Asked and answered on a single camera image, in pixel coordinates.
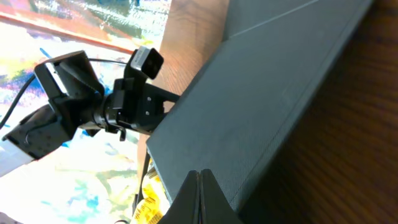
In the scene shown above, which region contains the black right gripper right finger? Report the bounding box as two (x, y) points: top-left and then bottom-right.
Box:
(200, 169), (243, 224)

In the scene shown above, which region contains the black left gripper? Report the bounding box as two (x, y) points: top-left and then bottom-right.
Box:
(93, 67), (180, 141)

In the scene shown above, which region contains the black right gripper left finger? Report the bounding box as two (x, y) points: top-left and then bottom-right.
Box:
(158, 170), (200, 224)

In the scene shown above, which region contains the yellow snack packet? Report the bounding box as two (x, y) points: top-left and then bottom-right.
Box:
(130, 159), (170, 224)

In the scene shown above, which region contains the dark green box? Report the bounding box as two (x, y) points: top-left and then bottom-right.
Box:
(147, 0), (371, 210)

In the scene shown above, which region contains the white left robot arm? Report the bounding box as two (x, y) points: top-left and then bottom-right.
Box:
(1, 47), (180, 175)

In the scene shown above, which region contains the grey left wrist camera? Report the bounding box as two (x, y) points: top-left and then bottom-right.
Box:
(129, 46), (164, 80)

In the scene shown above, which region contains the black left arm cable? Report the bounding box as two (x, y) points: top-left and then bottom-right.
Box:
(0, 58), (128, 130)

